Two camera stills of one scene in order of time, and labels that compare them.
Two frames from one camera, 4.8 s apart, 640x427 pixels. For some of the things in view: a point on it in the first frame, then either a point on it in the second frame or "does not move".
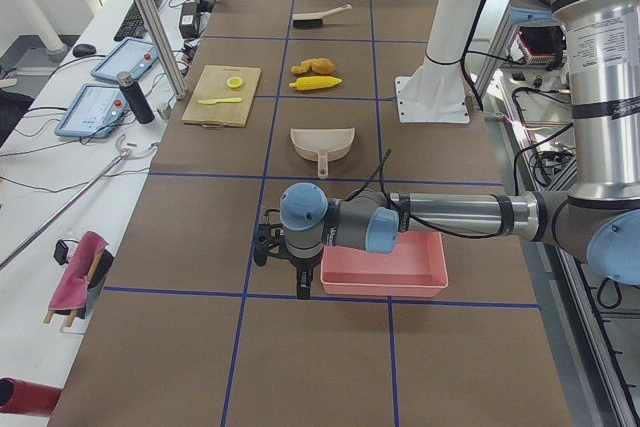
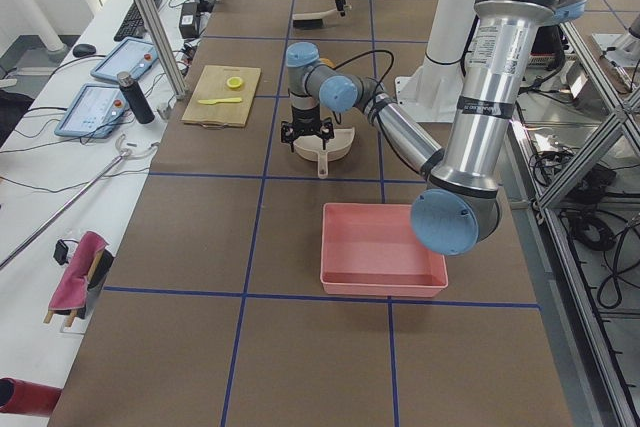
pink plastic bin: (416, 268) does not move
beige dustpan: (322, 145) does not move
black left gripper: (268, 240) to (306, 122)
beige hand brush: (315, 20) does not move
